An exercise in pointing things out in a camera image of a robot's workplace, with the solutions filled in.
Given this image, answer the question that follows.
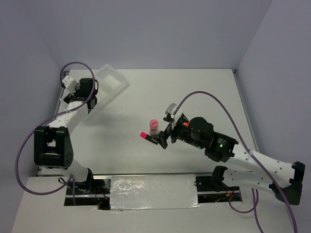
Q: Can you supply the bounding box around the pink highlighter marker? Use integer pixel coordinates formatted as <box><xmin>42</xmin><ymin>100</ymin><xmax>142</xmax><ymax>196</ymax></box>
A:
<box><xmin>140</xmin><ymin>132</ymin><xmax>158</xmax><ymax>145</ymax></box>

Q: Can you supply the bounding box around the silver foil cover plate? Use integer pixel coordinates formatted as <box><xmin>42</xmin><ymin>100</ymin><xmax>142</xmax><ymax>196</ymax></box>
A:
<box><xmin>110</xmin><ymin>174</ymin><xmax>199</xmax><ymax>210</ymax></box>

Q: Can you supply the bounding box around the pink glitter jar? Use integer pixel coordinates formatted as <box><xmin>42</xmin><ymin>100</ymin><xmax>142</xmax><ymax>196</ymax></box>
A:
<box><xmin>149</xmin><ymin>119</ymin><xmax>159</xmax><ymax>137</ymax></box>

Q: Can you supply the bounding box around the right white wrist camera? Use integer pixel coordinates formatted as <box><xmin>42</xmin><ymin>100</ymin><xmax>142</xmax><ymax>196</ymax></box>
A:
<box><xmin>165</xmin><ymin>103</ymin><xmax>183</xmax><ymax>129</ymax></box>

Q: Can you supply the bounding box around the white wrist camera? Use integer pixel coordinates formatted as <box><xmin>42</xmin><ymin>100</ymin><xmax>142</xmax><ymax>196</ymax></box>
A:
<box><xmin>165</xmin><ymin>103</ymin><xmax>183</xmax><ymax>129</ymax></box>
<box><xmin>62</xmin><ymin>75</ymin><xmax>78</xmax><ymax>95</ymax></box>

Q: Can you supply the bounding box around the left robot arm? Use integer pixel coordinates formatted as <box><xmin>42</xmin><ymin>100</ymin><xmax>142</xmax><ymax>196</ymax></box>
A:
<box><xmin>34</xmin><ymin>76</ymin><xmax>98</xmax><ymax>194</ymax></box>

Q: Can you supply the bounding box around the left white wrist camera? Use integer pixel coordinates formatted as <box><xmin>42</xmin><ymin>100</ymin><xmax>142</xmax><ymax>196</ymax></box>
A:
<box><xmin>62</xmin><ymin>75</ymin><xmax>78</xmax><ymax>95</ymax></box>

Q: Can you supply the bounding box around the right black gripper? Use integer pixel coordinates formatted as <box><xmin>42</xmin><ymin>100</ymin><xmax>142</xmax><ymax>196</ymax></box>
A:
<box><xmin>151</xmin><ymin>116</ymin><xmax>205</xmax><ymax>149</ymax></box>

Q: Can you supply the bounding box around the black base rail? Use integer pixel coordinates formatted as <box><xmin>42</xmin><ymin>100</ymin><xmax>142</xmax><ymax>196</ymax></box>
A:
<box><xmin>64</xmin><ymin>174</ymin><xmax>242</xmax><ymax>211</ymax></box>

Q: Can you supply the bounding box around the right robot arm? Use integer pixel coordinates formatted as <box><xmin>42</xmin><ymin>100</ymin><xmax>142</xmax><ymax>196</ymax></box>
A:
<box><xmin>158</xmin><ymin>115</ymin><xmax>305</xmax><ymax>205</ymax></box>

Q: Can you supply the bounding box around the white three-compartment plastic tray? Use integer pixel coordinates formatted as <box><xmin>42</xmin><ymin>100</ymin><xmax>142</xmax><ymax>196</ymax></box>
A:
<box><xmin>84</xmin><ymin>65</ymin><xmax>129</xmax><ymax>122</ymax></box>

